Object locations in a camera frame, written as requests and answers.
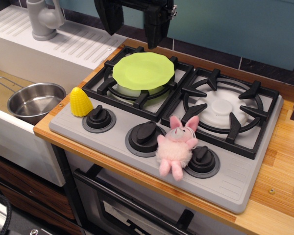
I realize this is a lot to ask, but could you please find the toy oven door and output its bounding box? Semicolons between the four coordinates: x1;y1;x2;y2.
73;164;214;235

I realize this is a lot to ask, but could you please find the black right stove knob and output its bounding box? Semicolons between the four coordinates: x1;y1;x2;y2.
185;146;221;179

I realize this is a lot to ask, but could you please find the black stove knob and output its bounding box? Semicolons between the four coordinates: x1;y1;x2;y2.
82;105;117;134
125;121;166;158
185;146;221;179

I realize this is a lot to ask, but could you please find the grey toy faucet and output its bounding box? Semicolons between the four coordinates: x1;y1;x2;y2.
26;0;65;41

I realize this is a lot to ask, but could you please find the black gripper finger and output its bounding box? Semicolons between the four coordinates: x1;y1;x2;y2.
144;5;173;49
94;0;124;35

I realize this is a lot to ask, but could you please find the yellow toy corn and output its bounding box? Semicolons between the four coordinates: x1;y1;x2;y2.
70;87;93;117

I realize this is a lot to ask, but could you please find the wooden drawer unit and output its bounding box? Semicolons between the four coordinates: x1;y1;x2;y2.
0;154;84;235

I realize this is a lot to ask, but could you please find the pink stuffed rabbit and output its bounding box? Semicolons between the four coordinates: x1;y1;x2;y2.
155;116;199;181

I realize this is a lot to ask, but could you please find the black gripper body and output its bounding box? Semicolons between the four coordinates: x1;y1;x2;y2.
121;0;177;19

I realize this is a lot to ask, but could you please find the green plastic plate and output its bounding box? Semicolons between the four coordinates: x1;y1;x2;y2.
112;52;175;91

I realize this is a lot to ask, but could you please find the white toy sink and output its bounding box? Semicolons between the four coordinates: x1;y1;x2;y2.
0;5;125;187

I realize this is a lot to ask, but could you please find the grey toy stove top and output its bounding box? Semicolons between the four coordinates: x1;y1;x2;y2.
49;45;284;215

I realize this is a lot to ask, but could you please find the black oven handle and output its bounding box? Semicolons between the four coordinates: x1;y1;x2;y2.
73;169;194;235

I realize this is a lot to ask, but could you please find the black cable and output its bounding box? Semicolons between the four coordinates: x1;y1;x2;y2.
0;192;13;235

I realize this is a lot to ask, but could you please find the black middle stove knob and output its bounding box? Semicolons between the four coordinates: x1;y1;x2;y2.
125;121;166;158

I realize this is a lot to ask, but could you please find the black burner grate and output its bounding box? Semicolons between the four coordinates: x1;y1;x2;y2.
83;46;194;121
161;68;280;160

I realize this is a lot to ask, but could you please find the white right burner cap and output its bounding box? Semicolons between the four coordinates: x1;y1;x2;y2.
196;98;248;129

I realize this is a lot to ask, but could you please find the black left burner grate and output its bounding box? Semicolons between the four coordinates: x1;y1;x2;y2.
83;46;194;121

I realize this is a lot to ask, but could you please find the steel saucepan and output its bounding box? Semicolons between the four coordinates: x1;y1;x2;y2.
0;76;66;125

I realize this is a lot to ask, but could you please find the black left stove knob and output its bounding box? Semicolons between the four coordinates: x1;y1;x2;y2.
82;105;117;134

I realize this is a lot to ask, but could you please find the black right burner grate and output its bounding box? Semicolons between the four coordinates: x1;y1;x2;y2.
161;68;280;160

